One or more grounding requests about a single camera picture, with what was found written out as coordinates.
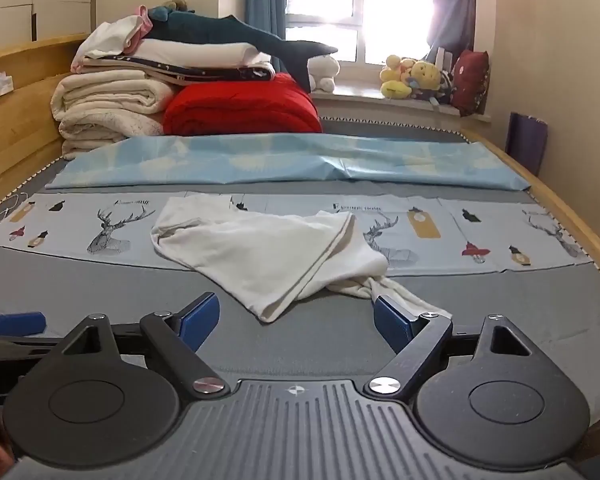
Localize white t-shirt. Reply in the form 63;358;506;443
150;194;446;323

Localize deer print bed sheet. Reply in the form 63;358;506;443
0;192;588;276

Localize light blue folded sheet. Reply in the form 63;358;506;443
47;133;530;191

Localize cream folded blanket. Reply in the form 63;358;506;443
50;70;175;160

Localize purple bag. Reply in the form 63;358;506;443
505;112;548;176

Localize red folded blanket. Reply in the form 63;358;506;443
162;74;323;136

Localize yellow plush toys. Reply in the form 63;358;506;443
379;55;452;104

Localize dark patterned folded cloth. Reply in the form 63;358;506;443
80;56;276;87

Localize dark red cushion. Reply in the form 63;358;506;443
451;50;490;116

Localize white plush toy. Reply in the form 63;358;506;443
308;55;340;93

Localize white folded quilt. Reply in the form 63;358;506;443
132;39;271;68

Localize white pink garment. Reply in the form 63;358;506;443
70;6;152;74

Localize dark teal shark plush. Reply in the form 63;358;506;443
147;6;337;92

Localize window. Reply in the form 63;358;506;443
286;0;434;65

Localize purple right curtain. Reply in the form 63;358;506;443
427;0;476;63

